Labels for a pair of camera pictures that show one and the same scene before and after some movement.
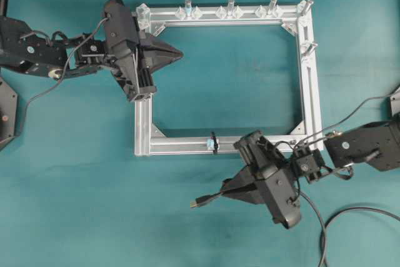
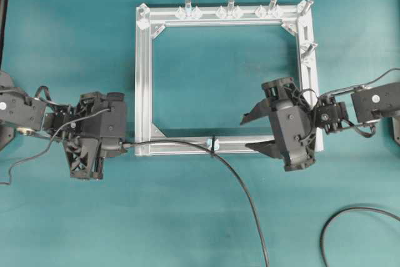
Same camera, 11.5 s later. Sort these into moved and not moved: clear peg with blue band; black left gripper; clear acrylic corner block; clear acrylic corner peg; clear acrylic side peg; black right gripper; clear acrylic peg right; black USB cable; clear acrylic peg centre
Moved: black left gripper; black right gripper; black USB cable
Not moved: clear acrylic corner peg; clear peg with blue band; clear acrylic side peg; clear acrylic peg right; clear acrylic peg centre; clear acrylic corner block
